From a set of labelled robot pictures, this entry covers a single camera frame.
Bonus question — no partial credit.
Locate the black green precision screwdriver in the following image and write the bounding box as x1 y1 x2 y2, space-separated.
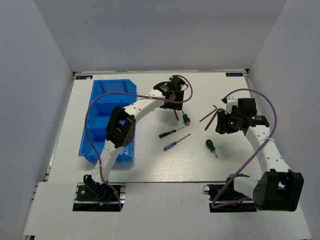
158 127 184 139

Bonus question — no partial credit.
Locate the left blue corner label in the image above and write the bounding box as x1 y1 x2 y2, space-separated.
75 75 93 80

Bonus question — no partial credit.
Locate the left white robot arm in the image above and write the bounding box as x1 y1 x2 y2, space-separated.
83 74 193 200

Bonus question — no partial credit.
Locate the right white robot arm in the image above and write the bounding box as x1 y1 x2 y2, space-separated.
213 96 304 212

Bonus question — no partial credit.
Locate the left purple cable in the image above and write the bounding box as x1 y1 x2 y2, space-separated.
83 74 194 211

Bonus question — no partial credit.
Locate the blue red screwdriver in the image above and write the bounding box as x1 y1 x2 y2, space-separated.
163 133 191 152

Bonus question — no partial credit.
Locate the green orange stubby screwdriver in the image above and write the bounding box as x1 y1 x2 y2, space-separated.
181 110 191 126

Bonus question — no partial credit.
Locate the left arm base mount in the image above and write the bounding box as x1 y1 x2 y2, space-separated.
72 174 126 212

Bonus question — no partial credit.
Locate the dark green stubby screwdriver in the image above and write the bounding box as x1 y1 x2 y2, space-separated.
205 139 218 158

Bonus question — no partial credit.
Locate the brown hex key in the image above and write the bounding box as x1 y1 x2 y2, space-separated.
173 109 179 121
204 108 224 131
199 104 218 123

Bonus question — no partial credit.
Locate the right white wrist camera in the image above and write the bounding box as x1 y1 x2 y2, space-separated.
221 95 238 114

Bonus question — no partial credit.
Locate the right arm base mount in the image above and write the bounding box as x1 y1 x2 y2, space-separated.
202 182 257 213

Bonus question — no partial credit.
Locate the right blue corner label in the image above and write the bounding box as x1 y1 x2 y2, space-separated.
225 72 244 77

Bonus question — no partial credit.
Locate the blue corner label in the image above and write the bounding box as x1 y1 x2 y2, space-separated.
75 75 93 80
225 72 244 77

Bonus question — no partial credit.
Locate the blue plastic bin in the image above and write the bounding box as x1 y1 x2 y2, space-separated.
78 79 137 164

